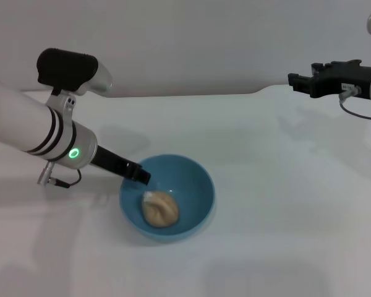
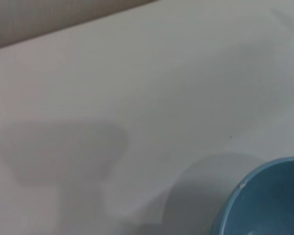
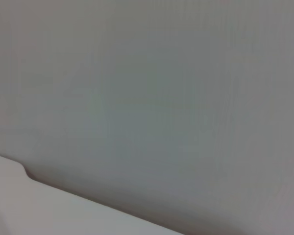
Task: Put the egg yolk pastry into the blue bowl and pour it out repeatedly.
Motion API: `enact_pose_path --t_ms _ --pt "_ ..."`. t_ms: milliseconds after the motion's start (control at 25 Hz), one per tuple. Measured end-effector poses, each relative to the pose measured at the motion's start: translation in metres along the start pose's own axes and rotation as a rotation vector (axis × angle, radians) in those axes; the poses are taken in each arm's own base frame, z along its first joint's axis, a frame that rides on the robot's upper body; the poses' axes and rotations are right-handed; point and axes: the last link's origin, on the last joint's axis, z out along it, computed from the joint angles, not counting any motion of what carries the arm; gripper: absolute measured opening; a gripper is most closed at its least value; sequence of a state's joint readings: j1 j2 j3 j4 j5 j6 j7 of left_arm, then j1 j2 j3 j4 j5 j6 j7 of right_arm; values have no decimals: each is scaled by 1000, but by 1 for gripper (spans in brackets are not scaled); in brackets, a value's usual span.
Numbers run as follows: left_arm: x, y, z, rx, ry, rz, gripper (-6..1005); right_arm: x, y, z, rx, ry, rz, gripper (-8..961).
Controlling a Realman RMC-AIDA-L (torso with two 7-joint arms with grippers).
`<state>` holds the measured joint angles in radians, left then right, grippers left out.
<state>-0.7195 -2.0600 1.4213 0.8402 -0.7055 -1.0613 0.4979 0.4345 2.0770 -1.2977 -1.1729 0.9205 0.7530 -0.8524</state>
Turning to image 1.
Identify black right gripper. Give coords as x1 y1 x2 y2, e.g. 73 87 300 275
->
287 58 371 100

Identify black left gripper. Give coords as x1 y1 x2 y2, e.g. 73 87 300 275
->
91 145 151 186

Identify egg yolk pastry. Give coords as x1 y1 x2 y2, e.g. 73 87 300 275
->
141 191 181 227

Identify blue bowl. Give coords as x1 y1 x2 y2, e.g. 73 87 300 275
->
119 153 216 243

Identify right wrist connector cable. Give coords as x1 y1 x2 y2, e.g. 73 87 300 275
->
338 85 371 122

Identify wrist connector cable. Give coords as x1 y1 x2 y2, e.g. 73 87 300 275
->
36 161 82 189
338 85 371 122

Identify left wrist connector cable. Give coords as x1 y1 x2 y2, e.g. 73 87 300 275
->
36 161 82 189

